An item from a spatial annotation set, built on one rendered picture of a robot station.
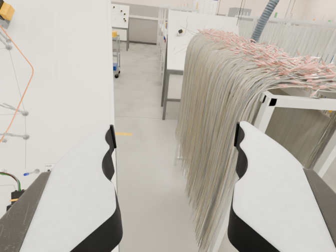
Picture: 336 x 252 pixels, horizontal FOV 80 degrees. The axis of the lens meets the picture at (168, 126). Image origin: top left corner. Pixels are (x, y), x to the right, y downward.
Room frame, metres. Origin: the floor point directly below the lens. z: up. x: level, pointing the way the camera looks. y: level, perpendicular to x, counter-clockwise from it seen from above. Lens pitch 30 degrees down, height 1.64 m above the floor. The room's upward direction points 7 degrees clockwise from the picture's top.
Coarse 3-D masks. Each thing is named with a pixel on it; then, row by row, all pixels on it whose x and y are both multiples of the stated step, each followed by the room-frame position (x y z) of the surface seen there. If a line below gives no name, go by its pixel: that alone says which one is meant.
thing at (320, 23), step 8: (240, 16) 5.95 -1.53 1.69; (248, 16) 5.48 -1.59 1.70; (256, 16) 5.07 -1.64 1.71; (272, 16) 5.52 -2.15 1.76; (288, 16) 3.95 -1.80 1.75; (296, 16) 3.75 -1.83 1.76; (304, 16) 3.57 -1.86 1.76; (312, 16) 3.39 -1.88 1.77; (288, 24) 3.86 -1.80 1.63; (320, 24) 3.54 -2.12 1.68; (328, 24) 3.02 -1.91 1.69; (328, 112) 2.59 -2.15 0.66
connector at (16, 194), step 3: (24, 189) 0.37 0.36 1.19; (12, 192) 0.35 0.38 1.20; (15, 192) 0.35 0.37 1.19; (18, 192) 0.35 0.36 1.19; (21, 192) 0.35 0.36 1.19; (12, 195) 0.34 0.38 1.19; (15, 195) 0.34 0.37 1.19; (18, 195) 0.34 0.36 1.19; (12, 198) 0.34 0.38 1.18; (15, 198) 0.34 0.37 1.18; (12, 201) 0.33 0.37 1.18
